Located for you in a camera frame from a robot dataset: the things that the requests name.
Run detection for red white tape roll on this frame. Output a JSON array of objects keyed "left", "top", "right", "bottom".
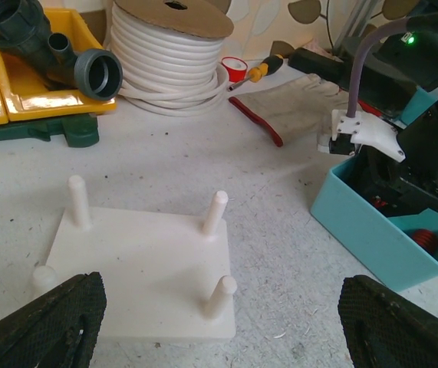
[{"left": 221, "top": 57, "right": 248, "bottom": 83}]

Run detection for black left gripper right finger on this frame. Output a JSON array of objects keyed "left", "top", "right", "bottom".
[{"left": 338, "top": 275, "right": 438, "bottom": 367}]

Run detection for black rectangular case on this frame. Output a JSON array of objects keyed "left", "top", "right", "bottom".
[{"left": 288, "top": 48, "right": 351, "bottom": 90}]

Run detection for yellow black nut driver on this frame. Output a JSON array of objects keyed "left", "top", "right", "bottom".
[{"left": 227, "top": 54, "right": 284, "bottom": 91}]

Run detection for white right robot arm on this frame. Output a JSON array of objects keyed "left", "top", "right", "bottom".
[{"left": 346, "top": 1, "right": 438, "bottom": 217}]

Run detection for yellow storage bins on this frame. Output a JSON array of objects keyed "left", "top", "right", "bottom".
[{"left": 0, "top": 6, "right": 116, "bottom": 125}]

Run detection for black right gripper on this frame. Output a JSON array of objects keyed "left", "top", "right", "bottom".
[{"left": 351, "top": 147, "right": 438, "bottom": 218}]

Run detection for beige work glove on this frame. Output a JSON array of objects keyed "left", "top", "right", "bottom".
[{"left": 229, "top": 74, "right": 348, "bottom": 147}]

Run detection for small teal parts tray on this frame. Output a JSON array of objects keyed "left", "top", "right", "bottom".
[{"left": 311, "top": 159, "right": 438, "bottom": 291}]

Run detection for white four-peg base plate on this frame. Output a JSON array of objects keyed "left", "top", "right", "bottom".
[{"left": 31, "top": 176, "right": 237, "bottom": 343}]

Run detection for dark grey pipe fitting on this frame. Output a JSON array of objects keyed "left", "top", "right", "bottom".
[{"left": 0, "top": 1, "right": 123, "bottom": 101}]

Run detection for teal clear lid toolbox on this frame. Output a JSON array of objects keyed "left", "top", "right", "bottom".
[{"left": 398, "top": 84, "right": 438, "bottom": 169}]

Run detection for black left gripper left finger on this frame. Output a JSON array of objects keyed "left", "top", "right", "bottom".
[{"left": 0, "top": 272, "right": 107, "bottom": 367}]

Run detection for white cable spool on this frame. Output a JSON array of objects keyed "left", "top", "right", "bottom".
[{"left": 106, "top": 1, "right": 234, "bottom": 117}]

